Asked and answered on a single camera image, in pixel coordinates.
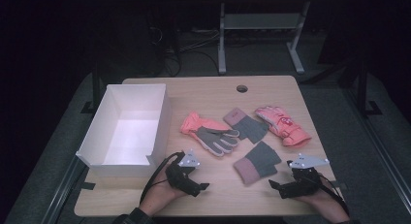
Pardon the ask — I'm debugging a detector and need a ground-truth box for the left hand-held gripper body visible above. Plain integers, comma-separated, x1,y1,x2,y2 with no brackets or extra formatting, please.
165,148,202,198

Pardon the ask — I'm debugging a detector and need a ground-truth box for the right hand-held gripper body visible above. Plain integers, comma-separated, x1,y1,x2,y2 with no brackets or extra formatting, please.
286,153,331,199

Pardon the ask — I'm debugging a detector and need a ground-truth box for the grey fingerless glove pink cuff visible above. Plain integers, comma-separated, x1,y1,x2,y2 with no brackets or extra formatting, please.
233,141,283,186
223,107,269,144

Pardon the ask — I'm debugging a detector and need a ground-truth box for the white cardboard box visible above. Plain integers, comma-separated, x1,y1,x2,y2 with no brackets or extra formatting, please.
75,83,173,178

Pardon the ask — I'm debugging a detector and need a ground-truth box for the person's left hand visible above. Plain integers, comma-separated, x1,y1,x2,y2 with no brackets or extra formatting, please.
139,172,192,217

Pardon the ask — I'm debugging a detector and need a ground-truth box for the person's right hand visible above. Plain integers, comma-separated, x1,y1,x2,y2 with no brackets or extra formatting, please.
295,176,351,224

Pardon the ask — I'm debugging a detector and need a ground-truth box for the orange glove with grey palm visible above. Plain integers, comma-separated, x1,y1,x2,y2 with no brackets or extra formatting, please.
179,112,240,158

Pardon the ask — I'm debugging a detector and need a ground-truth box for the pink orange printed glove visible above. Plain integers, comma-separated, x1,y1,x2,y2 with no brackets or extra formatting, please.
254,105,313,148

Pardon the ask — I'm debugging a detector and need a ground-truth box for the black metal stand leg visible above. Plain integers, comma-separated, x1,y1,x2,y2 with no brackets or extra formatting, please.
80,60,104,115
355,60,383,117

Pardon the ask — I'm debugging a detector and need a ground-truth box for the grey metal stand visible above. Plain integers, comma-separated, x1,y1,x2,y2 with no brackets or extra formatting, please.
217,0,312,76

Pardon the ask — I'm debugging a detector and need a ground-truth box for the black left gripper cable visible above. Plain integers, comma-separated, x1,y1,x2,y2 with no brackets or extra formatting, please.
139,151,186,206

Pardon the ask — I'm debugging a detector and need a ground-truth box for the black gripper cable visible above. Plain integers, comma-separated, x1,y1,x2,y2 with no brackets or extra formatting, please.
139,151,186,206
317,173,351,216

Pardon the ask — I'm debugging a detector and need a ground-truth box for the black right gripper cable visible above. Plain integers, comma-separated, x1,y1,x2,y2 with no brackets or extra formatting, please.
317,173,351,216

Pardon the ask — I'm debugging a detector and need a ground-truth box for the aluminium rail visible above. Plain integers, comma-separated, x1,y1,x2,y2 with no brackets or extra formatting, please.
40,157,87,224
342,87,411,208

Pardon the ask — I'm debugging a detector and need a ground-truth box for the bundle of floor cables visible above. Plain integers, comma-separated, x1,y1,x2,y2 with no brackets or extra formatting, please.
146,21,221,79

